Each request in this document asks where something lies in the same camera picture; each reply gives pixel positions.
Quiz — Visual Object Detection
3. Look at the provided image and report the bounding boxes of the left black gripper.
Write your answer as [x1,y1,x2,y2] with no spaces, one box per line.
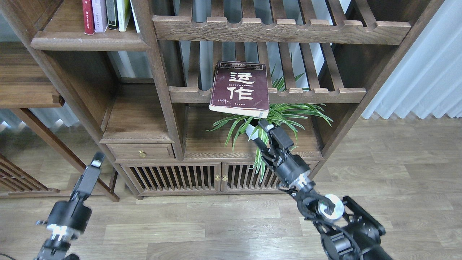
[47,152,105,233]

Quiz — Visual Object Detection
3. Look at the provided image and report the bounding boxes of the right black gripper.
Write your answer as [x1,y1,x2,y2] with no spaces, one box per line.
[254,120,311,188]

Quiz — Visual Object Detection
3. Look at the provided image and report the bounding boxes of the dark maroon book white characters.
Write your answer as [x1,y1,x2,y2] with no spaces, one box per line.
[209,61,269,118]

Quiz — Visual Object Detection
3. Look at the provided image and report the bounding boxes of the red book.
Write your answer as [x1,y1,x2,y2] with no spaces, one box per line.
[82,0,95,35]

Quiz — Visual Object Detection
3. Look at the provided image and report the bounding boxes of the pale lavender white book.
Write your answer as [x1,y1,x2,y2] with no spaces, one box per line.
[92,0,108,33]

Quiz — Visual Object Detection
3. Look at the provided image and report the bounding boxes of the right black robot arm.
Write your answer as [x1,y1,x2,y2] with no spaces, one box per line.
[254,120,391,260]

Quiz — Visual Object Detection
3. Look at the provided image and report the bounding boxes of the white plant pot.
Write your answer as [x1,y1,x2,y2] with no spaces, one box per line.
[245,122,265,140]

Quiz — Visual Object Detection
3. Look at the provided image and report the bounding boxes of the green spider plant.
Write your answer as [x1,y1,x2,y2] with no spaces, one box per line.
[204,76,333,182]

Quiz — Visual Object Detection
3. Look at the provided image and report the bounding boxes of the brass drawer knob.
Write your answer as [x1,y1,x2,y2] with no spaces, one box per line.
[139,149,147,158]

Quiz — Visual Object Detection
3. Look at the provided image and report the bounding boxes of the dark wooden bookshelf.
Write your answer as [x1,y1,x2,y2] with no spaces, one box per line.
[1,0,443,199]

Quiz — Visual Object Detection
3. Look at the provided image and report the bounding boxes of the wooden side table left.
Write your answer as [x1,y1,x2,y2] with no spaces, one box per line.
[0,42,120,203]

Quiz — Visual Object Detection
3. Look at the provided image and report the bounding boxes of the white pleated curtain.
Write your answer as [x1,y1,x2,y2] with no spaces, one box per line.
[362,0,462,120]

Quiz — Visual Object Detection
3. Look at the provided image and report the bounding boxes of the thin white upright book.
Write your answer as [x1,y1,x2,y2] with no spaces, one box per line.
[130,0,140,33]

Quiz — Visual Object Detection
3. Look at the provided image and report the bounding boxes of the dark green upright book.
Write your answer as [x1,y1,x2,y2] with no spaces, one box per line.
[105,0,118,30]

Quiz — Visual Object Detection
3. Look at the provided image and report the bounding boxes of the white green upright book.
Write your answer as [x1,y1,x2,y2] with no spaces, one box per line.
[116,0,132,32]

